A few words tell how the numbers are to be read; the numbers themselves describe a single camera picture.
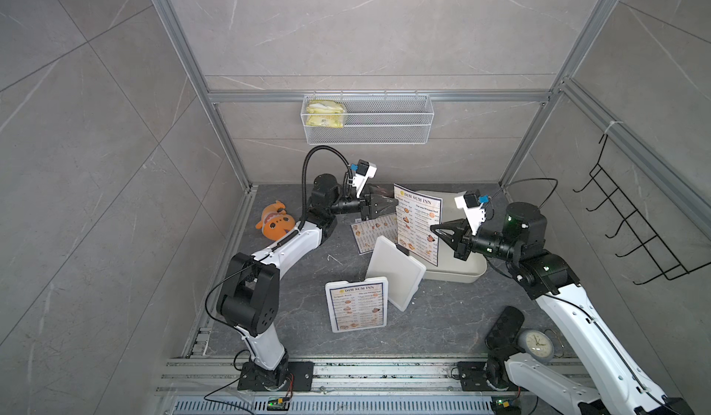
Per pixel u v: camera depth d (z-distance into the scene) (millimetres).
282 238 552
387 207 691
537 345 750
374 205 676
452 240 608
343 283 697
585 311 429
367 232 1042
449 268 950
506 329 792
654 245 615
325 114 869
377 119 1009
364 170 660
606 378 391
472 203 552
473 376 731
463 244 562
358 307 747
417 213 661
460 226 588
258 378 686
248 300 465
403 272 748
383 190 730
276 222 963
